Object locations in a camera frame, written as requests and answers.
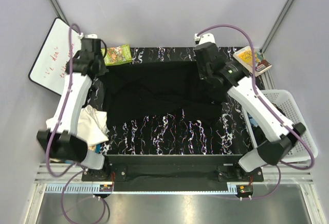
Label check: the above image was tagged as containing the black t-shirt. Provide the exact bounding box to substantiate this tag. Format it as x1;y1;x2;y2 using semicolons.
99;61;227;127

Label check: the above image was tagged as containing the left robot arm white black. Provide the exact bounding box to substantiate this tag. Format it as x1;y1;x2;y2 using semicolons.
36;34;111;181

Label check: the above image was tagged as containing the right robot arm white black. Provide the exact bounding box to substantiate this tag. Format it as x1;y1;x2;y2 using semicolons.
194;42;306;181

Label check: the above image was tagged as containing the green paperback book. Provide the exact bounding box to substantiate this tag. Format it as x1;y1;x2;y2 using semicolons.
101;44;133;66

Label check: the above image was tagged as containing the yellow paperback book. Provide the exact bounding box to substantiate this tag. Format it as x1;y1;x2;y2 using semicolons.
233;46;272;77

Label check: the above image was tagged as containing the white whiteboard red writing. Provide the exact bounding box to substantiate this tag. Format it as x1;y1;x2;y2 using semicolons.
28;18;81;95

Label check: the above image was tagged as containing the white folded t-shirt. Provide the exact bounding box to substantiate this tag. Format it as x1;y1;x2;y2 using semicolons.
46;105;108;147

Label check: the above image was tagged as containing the blue garment in basket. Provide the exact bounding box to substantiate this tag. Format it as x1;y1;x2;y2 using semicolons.
248;116;259;127

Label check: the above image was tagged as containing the white plastic laundry basket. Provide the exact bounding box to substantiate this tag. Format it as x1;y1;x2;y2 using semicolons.
241;89;319;163

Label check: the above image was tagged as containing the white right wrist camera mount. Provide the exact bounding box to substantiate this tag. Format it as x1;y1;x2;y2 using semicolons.
194;33;215;45

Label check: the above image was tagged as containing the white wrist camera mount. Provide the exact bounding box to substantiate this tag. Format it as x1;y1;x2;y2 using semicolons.
194;33;215;45
78;32;98;40

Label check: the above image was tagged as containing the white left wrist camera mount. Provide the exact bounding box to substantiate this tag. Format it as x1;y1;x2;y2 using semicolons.
78;32;98;40

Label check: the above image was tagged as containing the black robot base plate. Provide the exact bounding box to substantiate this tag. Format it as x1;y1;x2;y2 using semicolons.
81;154;264;193

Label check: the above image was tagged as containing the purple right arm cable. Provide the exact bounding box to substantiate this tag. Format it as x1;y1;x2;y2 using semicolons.
196;24;316;201

